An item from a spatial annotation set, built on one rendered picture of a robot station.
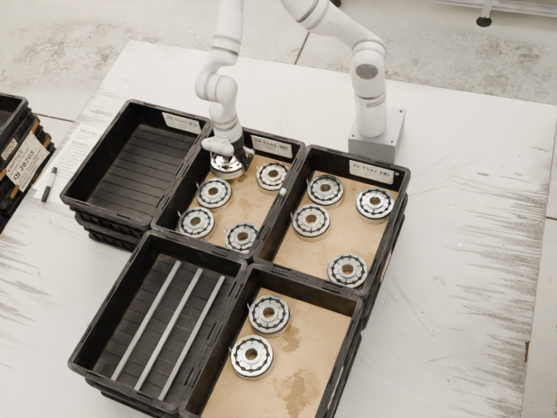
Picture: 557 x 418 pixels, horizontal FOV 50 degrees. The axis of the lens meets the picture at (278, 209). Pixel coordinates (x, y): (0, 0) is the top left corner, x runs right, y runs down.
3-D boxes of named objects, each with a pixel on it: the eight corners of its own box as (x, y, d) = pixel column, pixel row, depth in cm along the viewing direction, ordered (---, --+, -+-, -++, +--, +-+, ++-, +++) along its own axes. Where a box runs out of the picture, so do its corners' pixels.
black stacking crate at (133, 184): (140, 123, 196) (128, 99, 187) (220, 144, 188) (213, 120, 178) (74, 221, 178) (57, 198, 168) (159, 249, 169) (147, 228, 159)
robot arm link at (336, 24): (322, -16, 153) (317, 10, 148) (394, 44, 166) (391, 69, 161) (299, 3, 160) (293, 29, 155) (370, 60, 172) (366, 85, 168)
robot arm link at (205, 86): (200, 99, 154) (211, 46, 152) (230, 107, 151) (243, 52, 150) (187, 95, 147) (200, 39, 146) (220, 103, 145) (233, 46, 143)
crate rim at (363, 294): (308, 148, 171) (307, 142, 169) (412, 173, 162) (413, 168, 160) (251, 265, 152) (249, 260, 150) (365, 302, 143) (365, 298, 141)
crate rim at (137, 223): (130, 102, 189) (128, 97, 187) (215, 123, 180) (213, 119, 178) (60, 202, 170) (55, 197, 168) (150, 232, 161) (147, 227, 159)
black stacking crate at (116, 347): (160, 250, 168) (148, 229, 159) (255, 283, 160) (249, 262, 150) (84, 381, 150) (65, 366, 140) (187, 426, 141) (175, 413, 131)
